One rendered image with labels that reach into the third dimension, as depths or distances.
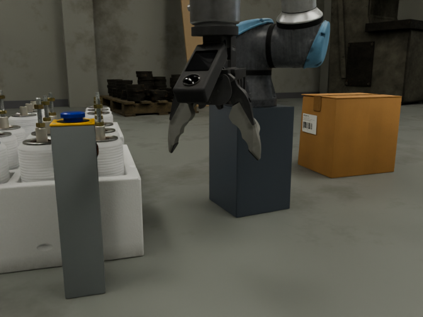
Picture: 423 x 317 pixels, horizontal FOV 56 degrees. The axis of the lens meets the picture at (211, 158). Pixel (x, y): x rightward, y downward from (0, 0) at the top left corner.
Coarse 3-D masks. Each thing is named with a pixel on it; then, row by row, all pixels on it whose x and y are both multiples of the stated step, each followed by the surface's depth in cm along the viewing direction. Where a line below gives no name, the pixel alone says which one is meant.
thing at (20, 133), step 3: (18, 129) 102; (21, 129) 103; (12, 132) 100; (15, 132) 100; (18, 132) 101; (21, 132) 102; (24, 132) 104; (15, 135) 100; (18, 135) 101; (21, 135) 102; (24, 135) 103; (18, 138) 101; (21, 138) 102; (24, 138) 103; (18, 141) 101; (21, 141) 102; (18, 144) 101
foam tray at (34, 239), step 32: (128, 160) 98; (0, 192) 76; (32, 192) 78; (128, 192) 83; (0, 224) 77; (32, 224) 79; (128, 224) 85; (0, 256) 79; (32, 256) 80; (128, 256) 86
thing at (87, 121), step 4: (56, 120) 69; (60, 120) 68; (84, 120) 68; (88, 120) 68; (92, 120) 69; (52, 124) 64; (56, 124) 64; (60, 124) 64; (64, 124) 65; (68, 124) 65; (72, 124) 65; (76, 124) 65; (80, 124) 65; (84, 124) 65; (88, 124) 66; (92, 124) 66
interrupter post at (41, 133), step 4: (36, 128) 82; (40, 128) 82; (44, 128) 82; (36, 132) 82; (40, 132) 82; (44, 132) 83; (36, 136) 83; (40, 136) 82; (44, 136) 83; (40, 140) 82; (44, 140) 83
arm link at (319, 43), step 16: (288, 0) 96; (304, 0) 95; (288, 16) 98; (304, 16) 96; (320, 16) 98; (288, 32) 99; (304, 32) 97; (320, 32) 97; (272, 48) 103; (288, 48) 101; (304, 48) 99; (320, 48) 98; (288, 64) 104; (304, 64) 102; (320, 64) 103
